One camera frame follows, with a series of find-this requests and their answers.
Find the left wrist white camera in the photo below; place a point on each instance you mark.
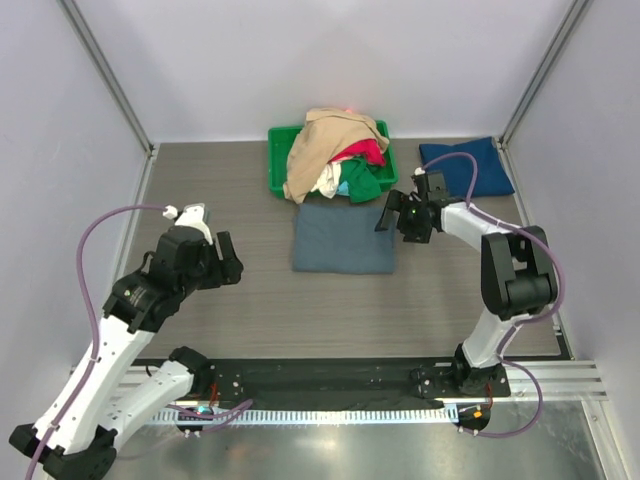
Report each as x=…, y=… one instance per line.
x=195, y=216

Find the red t shirt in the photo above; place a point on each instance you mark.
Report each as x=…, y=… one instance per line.
x=369, y=149

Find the aluminium frame rail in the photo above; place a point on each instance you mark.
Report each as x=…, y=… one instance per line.
x=550, y=380

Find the white slotted cable duct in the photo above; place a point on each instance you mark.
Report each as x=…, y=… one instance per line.
x=445, y=415

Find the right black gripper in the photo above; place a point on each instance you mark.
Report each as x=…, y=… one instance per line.
x=420, y=235

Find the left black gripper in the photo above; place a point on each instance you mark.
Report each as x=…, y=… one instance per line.
x=230, y=272

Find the folded dark blue t shirt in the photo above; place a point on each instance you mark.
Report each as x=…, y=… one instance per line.
x=491, y=181

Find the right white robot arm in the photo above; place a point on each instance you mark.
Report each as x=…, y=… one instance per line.
x=518, y=279

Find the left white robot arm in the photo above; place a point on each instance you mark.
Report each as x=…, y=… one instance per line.
x=80, y=435

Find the white t shirt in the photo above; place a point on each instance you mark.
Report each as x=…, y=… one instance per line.
x=328, y=181

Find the grey-blue t shirt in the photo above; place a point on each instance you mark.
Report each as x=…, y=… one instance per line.
x=341, y=240

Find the light blue t shirt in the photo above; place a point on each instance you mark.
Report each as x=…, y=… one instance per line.
x=343, y=189

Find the beige t shirt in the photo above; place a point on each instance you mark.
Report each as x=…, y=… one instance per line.
x=325, y=133

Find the green plastic bin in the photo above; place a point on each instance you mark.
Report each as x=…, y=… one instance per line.
x=280, y=141

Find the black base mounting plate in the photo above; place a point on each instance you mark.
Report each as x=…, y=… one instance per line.
x=352, y=384

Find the green t shirt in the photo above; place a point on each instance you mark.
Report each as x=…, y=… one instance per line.
x=363, y=185

